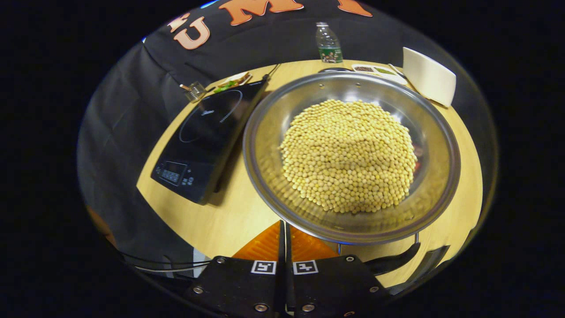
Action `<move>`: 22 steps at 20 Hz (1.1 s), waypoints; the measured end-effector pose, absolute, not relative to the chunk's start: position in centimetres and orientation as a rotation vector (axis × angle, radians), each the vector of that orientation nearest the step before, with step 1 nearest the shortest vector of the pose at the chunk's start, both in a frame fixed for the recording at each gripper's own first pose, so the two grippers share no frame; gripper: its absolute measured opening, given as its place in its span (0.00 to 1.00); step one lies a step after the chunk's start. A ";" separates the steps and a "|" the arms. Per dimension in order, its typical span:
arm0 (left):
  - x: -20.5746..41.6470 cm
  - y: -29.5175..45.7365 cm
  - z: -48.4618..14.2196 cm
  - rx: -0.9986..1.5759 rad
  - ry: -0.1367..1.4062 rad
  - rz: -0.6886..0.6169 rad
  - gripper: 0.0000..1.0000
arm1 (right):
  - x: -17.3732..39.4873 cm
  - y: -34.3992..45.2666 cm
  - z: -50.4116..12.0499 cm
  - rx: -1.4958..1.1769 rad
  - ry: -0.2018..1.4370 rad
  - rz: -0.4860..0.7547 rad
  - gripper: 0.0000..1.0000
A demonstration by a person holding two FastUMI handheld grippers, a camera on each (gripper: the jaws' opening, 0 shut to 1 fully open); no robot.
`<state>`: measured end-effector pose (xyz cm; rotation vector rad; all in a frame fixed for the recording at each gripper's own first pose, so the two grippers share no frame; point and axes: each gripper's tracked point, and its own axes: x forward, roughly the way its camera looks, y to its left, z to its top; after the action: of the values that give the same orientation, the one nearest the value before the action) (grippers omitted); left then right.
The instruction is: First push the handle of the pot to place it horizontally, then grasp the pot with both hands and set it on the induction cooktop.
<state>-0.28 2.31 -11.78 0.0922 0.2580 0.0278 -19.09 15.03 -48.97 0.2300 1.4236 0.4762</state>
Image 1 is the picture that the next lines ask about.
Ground stainless steel pot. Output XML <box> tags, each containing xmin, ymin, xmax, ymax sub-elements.
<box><xmin>243</xmin><ymin>66</ymin><xmax>462</xmax><ymax>276</ymax></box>

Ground clear plastic water bottle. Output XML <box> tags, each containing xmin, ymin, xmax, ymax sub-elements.
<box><xmin>315</xmin><ymin>22</ymin><xmax>344</xmax><ymax>64</ymax></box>

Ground white toaster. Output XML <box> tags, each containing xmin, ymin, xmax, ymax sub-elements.
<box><xmin>403</xmin><ymin>47</ymin><xmax>457</xmax><ymax>108</ymax></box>

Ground black induction cooktop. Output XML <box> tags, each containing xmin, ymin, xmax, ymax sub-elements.
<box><xmin>151</xmin><ymin>79</ymin><xmax>270</xmax><ymax>204</ymax></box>

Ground white divided plate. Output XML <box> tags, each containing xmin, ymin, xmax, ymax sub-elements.
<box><xmin>351</xmin><ymin>64</ymin><xmax>409</xmax><ymax>86</ymax></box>

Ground large pile of yellow soybeans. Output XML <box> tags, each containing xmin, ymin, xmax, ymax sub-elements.
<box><xmin>279</xmin><ymin>99</ymin><xmax>418</xmax><ymax>215</ymax></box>

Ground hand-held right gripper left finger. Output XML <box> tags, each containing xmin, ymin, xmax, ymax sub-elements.
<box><xmin>185</xmin><ymin>220</ymin><xmax>286</xmax><ymax>318</ymax></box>

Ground black cooktop power cable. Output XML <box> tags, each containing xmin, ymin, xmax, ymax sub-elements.
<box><xmin>263</xmin><ymin>63</ymin><xmax>282</xmax><ymax>82</ymax></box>

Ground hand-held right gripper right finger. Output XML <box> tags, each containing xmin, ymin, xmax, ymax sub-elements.
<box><xmin>285</xmin><ymin>223</ymin><xmax>389</xmax><ymax>318</ymax></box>

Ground small white plate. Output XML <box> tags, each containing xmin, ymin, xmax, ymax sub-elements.
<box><xmin>213</xmin><ymin>71</ymin><xmax>253</xmax><ymax>94</ymax></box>

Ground black backdrop cloth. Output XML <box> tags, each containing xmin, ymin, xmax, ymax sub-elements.
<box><xmin>77</xmin><ymin>0</ymin><xmax>499</xmax><ymax>265</ymax></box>

